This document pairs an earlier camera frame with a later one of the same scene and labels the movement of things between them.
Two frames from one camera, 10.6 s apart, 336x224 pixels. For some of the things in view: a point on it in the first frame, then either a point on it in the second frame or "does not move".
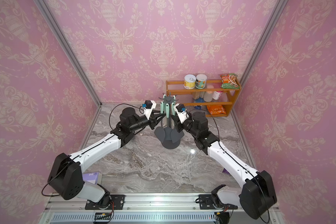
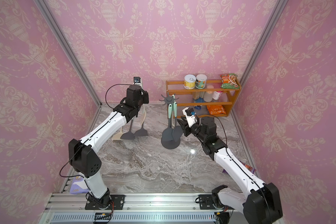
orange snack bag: (216, 109) does not move
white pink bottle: (216, 94) does not move
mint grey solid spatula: (159, 131) -> (167, 139)
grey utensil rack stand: (167, 143) does not move
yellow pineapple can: (189, 82) does not move
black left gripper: (153, 119) -> (145, 94)
